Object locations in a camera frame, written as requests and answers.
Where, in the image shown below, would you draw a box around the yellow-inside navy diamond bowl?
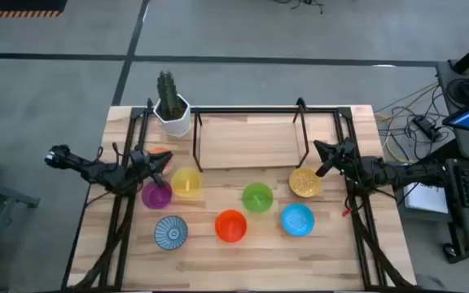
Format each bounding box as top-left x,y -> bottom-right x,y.
288,167 -> 323,199

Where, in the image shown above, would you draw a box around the orange plastic bowl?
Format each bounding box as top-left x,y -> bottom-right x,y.
214,209 -> 248,243

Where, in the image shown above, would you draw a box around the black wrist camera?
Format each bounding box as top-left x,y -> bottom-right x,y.
338,138 -> 358,155
130,149 -> 151,165

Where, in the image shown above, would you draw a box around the black floor cable bundle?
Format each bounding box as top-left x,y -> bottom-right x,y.
272,0 -> 326,15

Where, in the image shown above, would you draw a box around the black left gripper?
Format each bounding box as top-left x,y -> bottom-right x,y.
130,151 -> 175,189

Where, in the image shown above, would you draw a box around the green plastic bowl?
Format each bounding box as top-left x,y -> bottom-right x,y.
241,181 -> 274,214

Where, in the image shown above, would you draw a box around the salmon-inside pale blue bowl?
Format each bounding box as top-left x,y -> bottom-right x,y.
147,146 -> 176,177

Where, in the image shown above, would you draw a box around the black tangled floor cables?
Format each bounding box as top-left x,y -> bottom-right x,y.
375,83 -> 449,164

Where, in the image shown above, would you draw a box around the yellow plastic bowl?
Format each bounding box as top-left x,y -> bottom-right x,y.
170,167 -> 203,199

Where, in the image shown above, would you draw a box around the black aluminium table frame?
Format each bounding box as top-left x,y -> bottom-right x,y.
65,97 -> 419,292

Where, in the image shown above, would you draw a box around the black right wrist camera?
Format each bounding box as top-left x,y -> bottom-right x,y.
338,138 -> 358,155

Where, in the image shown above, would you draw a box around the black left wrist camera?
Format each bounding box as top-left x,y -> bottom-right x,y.
130,149 -> 151,165

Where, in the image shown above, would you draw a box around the purple plastic bowl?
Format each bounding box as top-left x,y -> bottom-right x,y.
141,181 -> 173,211

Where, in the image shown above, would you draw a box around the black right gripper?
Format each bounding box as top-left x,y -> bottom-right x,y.
313,139 -> 353,178

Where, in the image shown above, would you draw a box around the white paper sheet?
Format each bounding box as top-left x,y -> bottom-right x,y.
403,181 -> 450,216

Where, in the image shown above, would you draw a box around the black yellow hazard striped mat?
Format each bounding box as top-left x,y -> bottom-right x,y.
0,0 -> 68,20

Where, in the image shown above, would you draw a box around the black metal wooden board shelf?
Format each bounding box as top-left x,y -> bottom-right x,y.
191,96 -> 313,174

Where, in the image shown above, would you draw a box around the coiled black cable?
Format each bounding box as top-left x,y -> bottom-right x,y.
446,76 -> 469,107

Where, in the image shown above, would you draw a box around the yellow floor cable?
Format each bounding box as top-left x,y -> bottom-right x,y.
375,83 -> 441,164

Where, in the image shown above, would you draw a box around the blue patterned ceramic bowl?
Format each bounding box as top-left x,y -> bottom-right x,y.
153,215 -> 189,251

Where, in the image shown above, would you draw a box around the black power adapter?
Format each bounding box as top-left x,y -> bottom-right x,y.
412,115 -> 443,142

